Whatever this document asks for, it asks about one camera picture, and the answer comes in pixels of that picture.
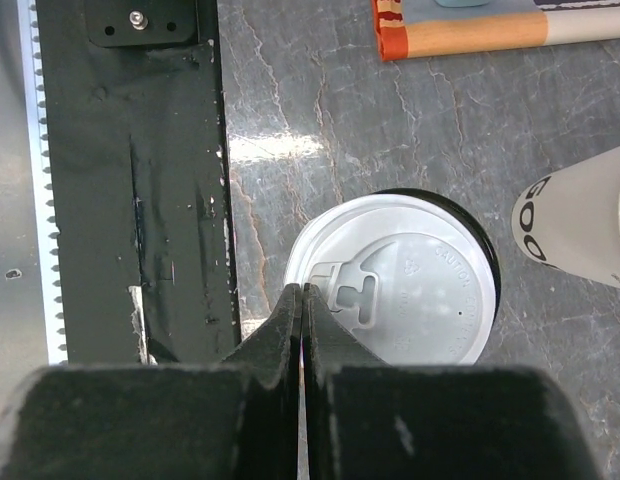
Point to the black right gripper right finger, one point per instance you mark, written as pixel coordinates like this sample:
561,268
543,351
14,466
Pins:
370,420

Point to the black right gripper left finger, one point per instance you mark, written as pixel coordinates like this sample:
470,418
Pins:
236,419

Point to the white plastic cup lid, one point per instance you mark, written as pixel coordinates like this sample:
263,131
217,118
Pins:
403,276

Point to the white paper cup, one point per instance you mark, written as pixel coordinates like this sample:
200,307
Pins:
570,219

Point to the black paper cup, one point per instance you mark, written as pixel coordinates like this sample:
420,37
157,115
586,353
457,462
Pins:
469,222

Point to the colourful patterned placemat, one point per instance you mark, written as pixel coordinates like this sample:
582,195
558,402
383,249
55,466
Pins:
414,29

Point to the light blue ceramic mug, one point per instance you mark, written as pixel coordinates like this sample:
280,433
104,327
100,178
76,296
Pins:
462,3

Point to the white slotted cable duct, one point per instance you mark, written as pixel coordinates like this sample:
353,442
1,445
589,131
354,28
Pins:
47,231

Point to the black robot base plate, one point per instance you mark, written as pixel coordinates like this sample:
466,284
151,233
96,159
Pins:
140,180

